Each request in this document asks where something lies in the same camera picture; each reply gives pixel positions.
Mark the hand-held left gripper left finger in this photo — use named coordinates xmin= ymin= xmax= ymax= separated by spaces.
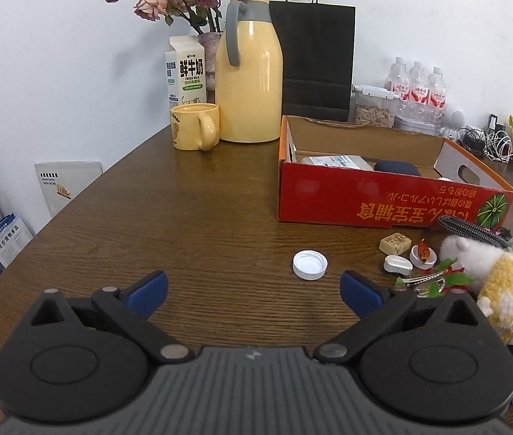
xmin=29 ymin=270 xmax=193 ymax=364

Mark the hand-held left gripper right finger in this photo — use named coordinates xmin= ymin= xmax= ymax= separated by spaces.
xmin=314 ymin=270 xmax=484 ymax=365

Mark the small white case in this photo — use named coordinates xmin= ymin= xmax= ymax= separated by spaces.
xmin=383 ymin=255 xmax=413 ymax=276

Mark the large white bottle cap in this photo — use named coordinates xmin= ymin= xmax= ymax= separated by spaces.
xmin=293 ymin=249 xmax=329 ymax=281

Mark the metal hair clip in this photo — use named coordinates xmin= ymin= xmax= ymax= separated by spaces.
xmin=401 ymin=269 xmax=448 ymax=299

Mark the red cardboard box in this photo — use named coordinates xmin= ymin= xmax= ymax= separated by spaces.
xmin=278 ymin=115 xmax=513 ymax=228

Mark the red artificial rose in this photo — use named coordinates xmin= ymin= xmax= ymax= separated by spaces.
xmin=395 ymin=257 xmax=477 ymax=300

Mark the white plush toy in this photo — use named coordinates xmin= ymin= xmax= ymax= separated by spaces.
xmin=440 ymin=234 xmax=513 ymax=291

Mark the grey braided cable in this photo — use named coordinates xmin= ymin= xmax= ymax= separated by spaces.
xmin=438 ymin=215 xmax=513 ymax=248

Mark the navy zip pouch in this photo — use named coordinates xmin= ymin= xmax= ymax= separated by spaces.
xmin=373 ymin=159 xmax=424 ymax=177

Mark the wet wipes pack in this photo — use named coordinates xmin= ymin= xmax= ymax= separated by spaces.
xmin=301 ymin=155 xmax=375 ymax=172

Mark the yellow plush toy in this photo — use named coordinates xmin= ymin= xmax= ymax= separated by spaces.
xmin=476 ymin=251 xmax=513 ymax=345

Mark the tan wrapped cube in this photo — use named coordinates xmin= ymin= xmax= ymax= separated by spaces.
xmin=379 ymin=232 xmax=411 ymax=255

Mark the small white bottle cap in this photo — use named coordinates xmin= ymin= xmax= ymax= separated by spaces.
xmin=410 ymin=245 xmax=438 ymax=267

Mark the white board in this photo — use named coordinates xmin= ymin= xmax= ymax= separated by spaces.
xmin=34 ymin=161 xmax=104 ymax=232

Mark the blue booklet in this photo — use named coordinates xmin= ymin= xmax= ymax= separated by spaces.
xmin=0 ymin=212 xmax=35 ymax=275

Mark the yellow mug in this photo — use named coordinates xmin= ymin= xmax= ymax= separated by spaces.
xmin=168 ymin=103 xmax=221 ymax=151

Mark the clear container of seeds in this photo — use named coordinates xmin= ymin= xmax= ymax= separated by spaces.
xmin=351 ymin=84 xmax=402 ymax=128

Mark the clear plastic box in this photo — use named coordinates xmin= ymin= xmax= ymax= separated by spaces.
xmin=392 ymin=100 xmax=445 ymax=136

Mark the white round robot speaker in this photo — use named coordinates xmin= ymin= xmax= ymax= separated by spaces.
xmin=438 ymin=108 xmax=466 ymax=141

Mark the water bottle red label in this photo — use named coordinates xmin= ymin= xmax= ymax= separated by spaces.
xmin=408 ymin=61 xmax=429 ymax=103
xmin=390 ymin=57 xmax=410 ymax=97
xmin=427 ymin=67 xmax=447 ymax=109

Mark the white milk carton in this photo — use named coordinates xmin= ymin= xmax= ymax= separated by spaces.
xmin=164 ymin=35 xmax=207 ymax=116

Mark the yellow thermos jug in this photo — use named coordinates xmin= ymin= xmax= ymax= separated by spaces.
xmin=215 ymin=0 xmax=283 ymax=142

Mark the black paper bag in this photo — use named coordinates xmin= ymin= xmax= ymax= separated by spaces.
xmin=268 ymin=0 xmax=356 ymax=123

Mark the purple glass vase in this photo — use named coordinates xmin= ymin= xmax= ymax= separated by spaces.
xmin=197 ymin=32 xmax=223 ymax=104

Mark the tangle of charging cables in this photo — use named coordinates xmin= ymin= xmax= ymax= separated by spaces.
xmin=462 ymin=124 xmax=513 ymax=164

